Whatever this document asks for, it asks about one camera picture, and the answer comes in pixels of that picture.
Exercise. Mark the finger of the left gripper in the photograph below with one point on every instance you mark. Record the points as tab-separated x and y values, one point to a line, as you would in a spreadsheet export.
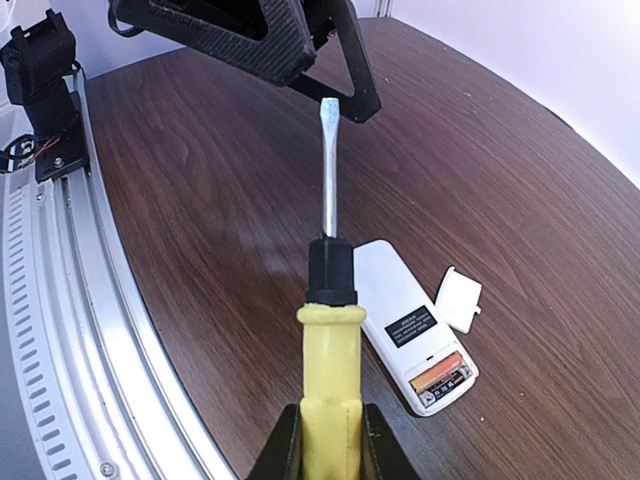
267	39
325	18

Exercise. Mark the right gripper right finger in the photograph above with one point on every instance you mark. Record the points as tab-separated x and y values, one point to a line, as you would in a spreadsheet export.
382	455

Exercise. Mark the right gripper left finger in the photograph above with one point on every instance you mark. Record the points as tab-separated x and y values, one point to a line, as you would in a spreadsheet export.
281	455

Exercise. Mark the yellow handled screwdriver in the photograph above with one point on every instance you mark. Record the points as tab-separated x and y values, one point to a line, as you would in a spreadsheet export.
331	408

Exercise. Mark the white remote control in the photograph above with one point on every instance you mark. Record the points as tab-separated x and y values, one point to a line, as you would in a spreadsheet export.
403	325

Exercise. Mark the white battery cover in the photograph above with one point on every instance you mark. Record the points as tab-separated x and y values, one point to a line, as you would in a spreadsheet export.
457	300

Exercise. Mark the orange battery in remote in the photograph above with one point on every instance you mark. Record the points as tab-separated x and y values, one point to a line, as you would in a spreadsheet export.
438	372

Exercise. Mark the right aluminium frame post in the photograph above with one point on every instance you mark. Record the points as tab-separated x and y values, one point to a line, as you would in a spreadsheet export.
383	8

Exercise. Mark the front aluminium rail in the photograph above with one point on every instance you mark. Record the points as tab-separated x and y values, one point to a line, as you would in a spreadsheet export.
87	389

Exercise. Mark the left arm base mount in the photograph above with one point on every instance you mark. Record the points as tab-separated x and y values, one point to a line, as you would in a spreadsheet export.
37	61

